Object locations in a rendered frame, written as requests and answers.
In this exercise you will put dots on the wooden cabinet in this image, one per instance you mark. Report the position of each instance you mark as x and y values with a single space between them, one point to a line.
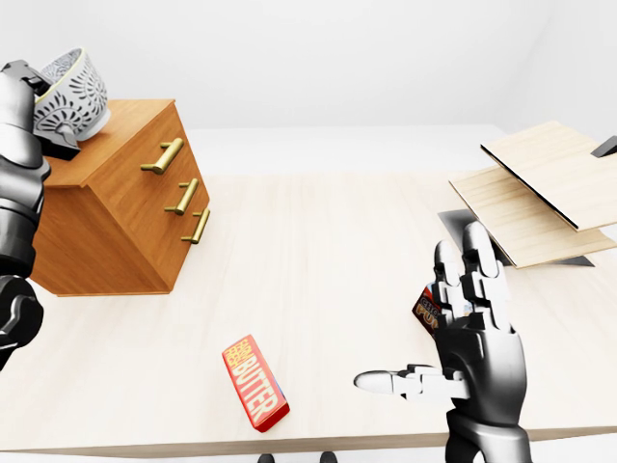
91 241

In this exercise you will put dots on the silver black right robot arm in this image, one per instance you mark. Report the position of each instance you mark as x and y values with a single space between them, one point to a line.
487 443

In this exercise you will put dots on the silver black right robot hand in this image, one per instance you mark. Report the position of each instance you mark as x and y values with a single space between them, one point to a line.
484 366

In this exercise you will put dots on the patterned grey white bowl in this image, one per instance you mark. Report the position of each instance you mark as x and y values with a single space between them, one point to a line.
79 96

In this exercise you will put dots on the dark grey wedge shape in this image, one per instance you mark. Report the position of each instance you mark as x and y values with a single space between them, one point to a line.
606 147

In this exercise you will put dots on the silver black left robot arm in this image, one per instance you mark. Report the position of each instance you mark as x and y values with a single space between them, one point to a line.
18 193

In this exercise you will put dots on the red butter box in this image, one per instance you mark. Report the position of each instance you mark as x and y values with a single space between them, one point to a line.
255 386

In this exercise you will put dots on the small dark rounded shape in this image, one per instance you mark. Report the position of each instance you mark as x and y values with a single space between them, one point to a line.
328 457
265 458

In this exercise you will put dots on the pale wooden board black edge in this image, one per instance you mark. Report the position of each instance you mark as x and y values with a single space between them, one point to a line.
559 169

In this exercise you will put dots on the chocolate pudding box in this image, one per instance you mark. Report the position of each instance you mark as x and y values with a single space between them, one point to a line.
426 313

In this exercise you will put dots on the wooden cabinet drawer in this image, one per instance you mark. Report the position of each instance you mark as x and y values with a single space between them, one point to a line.
180 255
137 193
161 226

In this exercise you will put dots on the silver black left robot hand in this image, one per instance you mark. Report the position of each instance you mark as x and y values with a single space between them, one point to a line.
14 99

